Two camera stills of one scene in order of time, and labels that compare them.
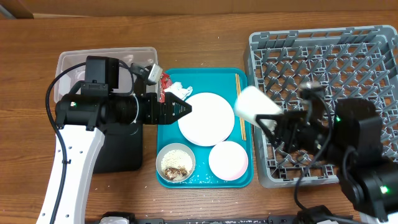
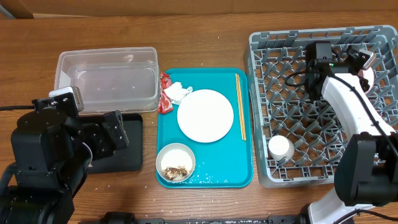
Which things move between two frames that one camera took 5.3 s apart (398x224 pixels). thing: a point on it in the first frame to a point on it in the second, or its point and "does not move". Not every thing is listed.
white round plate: (211, 121) does not move
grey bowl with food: (175, 162) does not move
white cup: (252, 102) to (280, 147)
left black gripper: (165, 115) to (94, 131)
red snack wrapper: (166, 81) does not move
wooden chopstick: (238, 89) does not move
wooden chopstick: (241, 119) does not move
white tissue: (177, 89) does not move
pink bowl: (228, 160) to (368, 74)
